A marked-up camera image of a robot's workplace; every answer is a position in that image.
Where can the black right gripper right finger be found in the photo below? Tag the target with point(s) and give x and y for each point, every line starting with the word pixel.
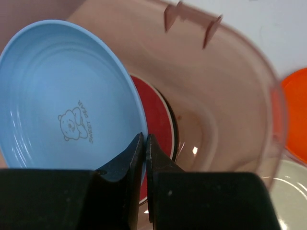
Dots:
pixel 180 200

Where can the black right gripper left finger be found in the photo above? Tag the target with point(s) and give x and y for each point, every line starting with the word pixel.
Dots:
pixel 103 199

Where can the red teal floral plate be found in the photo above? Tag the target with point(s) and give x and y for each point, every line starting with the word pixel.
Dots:
pixel 160 117

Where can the light blue bear plate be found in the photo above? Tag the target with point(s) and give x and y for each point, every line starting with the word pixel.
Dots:
pixel 66 100

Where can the orange plastic plate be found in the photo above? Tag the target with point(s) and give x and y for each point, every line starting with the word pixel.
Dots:
pixel 295 90

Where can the pink translucent plastic bin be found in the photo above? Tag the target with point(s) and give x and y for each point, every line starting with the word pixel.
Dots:
pixel 228 105

